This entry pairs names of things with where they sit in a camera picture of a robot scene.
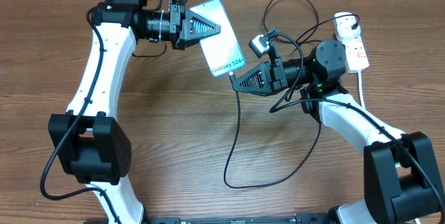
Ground Samsung Galaxy smartphone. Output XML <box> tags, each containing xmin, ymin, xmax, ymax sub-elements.
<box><xmin>190</xmin><ymin>0</ymin><xmax>246</xmax><ymax>77</ymax></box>

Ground black USB charging cable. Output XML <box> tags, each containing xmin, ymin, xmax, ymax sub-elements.
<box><xmin>223</xmin><ymin>0</ymin><xmax>361</xmax><ymax>189</ymax></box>

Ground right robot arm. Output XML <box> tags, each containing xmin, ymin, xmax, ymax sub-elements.
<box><xmin>231</xmin><ymin>35</ymin><xmax>444</xmax><ymax>223</ymax></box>

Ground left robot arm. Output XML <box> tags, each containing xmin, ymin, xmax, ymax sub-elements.
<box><xmin>48</xmin><ymin>0</ymin><xmax>221</xmax><ymax>223</ymax></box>

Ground white power strip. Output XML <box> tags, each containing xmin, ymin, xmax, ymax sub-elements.
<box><xmin>341</xmin><ymin>35</ymin><xmax>369</xmax><ymax>73</ymax></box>

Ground white USB wall charger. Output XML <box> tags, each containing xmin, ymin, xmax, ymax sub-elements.
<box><xmin>333</xmin><ymin>12</ymin><xmax>361</xmax><ymax>42</ymax></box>

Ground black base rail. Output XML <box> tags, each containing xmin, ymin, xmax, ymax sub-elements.
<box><xmin>83</xmin><ymin>211</ymin><xmax>393</xmax><ymax>224</ymax></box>

